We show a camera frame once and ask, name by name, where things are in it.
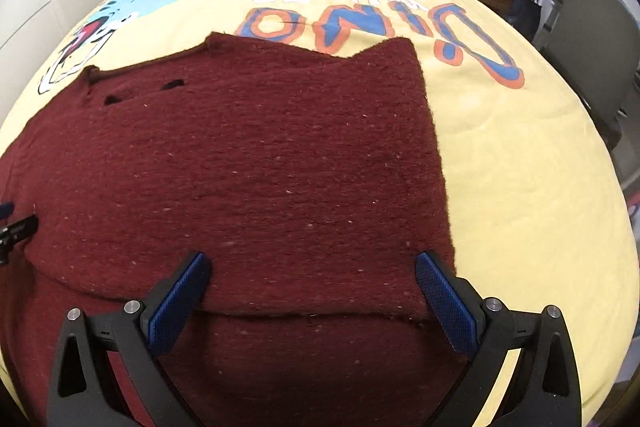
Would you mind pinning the black paper bag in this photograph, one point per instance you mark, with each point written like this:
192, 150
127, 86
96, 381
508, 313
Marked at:
526, 9

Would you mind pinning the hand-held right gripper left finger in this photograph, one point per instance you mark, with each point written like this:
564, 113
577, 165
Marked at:
176, 302

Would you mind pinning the yellow printed blanket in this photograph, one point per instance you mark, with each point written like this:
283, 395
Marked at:
500, 147

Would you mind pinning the grey chair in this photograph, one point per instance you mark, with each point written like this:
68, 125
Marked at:
595, 37

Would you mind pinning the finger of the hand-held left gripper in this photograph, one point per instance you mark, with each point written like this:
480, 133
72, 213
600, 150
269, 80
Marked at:
17, 227

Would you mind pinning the dark red knitted sweater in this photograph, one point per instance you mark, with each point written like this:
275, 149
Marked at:
240, 187

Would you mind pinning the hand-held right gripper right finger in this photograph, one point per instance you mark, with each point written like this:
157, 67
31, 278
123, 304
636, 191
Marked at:
447, 307

